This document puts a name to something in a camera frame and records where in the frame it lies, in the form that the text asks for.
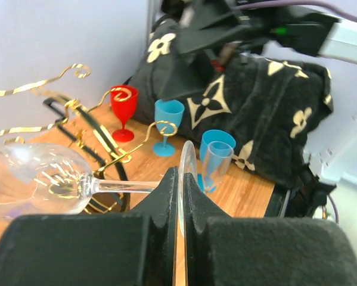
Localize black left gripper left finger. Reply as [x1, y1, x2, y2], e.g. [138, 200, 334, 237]
[0, 167, 178, 285]

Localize red wine glass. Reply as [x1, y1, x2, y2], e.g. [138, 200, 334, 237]
[110, 85, 138, 142]

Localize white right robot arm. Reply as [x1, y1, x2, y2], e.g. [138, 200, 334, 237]
[157, 1, 357, 100]

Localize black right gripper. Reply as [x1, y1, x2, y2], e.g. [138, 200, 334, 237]
[160, 1, 288, 100]

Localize clear wine glass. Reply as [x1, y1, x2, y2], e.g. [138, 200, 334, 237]
[202, 141, 234, 194]
[0, 140, 198, 286]

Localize black floral blanket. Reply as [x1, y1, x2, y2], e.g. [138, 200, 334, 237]
[123, 17, 336, 191]

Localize gold wire wine glass rack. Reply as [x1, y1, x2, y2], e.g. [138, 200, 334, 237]
[0, 63, 179, 215]

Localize blue wine glass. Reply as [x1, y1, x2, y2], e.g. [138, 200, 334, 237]
[153, 100, 185, 157]
[198, 129, 236, 194]

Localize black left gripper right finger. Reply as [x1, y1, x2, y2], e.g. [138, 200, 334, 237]
[183, 173, 357, 285]

